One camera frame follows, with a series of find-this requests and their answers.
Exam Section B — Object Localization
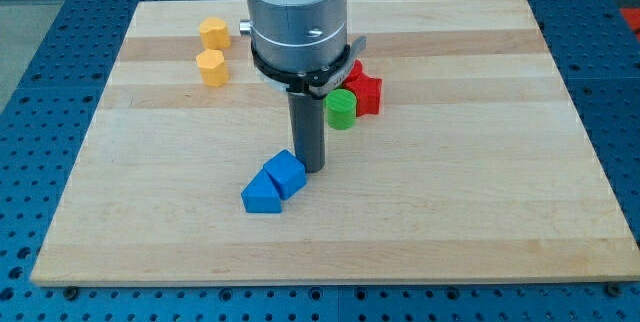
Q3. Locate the blue triangular block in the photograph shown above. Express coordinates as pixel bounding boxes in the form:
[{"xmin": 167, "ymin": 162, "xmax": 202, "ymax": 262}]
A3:
[{"xmin": 241, "ymin": 170, "xmax": 282, "ymax": 214}]

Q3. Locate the red star block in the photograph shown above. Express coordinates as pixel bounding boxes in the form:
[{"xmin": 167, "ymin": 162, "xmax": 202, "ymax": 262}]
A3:
[{"xmin": 344, "ymin": 75, "xmax": 383, "ymax": 117}]

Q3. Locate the red object at right edge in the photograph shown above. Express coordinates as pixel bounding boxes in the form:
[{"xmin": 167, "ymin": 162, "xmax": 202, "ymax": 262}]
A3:
[{"xmin": 620, "ymin": 8, "xmax": 640, "ymax": 40}]

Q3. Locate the wooden board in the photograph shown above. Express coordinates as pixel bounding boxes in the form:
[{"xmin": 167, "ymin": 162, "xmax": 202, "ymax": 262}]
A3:
[{"xmin": 31, "ymin": 0, "xmax": 639, "ymax": 287}]

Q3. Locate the blue perforated table frame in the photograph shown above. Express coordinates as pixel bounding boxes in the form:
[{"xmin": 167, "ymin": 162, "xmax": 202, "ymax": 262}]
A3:
[{"xmin": 1, "ymin": 0, "xmax": 639, "ymax": 321}]

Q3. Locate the yellow heart block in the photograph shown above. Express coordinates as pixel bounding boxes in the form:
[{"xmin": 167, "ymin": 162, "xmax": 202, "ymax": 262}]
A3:
[{"xmin": 199, "ymin": 17, "xmax": 231, "ymax": 50}]

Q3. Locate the blue cube block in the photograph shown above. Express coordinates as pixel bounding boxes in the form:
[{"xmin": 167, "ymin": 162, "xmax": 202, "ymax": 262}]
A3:
[{"xmin": 263, "ymin": 150, "xmax": 307, "ymax": 200}]

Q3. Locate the yellow hexagon block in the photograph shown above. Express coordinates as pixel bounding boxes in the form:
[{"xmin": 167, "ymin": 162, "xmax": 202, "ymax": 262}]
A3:
[{"xmin": 196, "ymin": 49, "xmax": 230, "ymax": 87}]

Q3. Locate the black clamp ring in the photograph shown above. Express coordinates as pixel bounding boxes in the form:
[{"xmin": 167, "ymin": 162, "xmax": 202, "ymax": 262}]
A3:
[{"xmin": 249, "ymin": 34, "xmax": 368, "ymax": 101}]

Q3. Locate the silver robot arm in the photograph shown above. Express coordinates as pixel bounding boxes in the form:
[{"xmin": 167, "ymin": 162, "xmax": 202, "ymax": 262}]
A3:
[{"xmin": 247, "ymin": 0, "xmax": 347, "ymax": 73}]

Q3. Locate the green cylinder block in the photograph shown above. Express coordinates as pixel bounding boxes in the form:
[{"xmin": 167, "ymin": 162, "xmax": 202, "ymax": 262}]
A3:
[{"xmin": 325, "ymin": 89, "xmax": 357, "ymax": 130}]

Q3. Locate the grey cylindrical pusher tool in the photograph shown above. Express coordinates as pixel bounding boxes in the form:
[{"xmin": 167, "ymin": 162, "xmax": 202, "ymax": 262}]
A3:
[{"xmin": 288, "ymin": 94, "xmax": 325, "ymax": 173}]

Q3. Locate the red block behind arm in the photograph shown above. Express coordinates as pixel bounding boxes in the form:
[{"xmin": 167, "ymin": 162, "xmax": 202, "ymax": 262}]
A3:
[{"xmin": 343, "ymin": 59, "xmax": 363, "ymax": 84}]

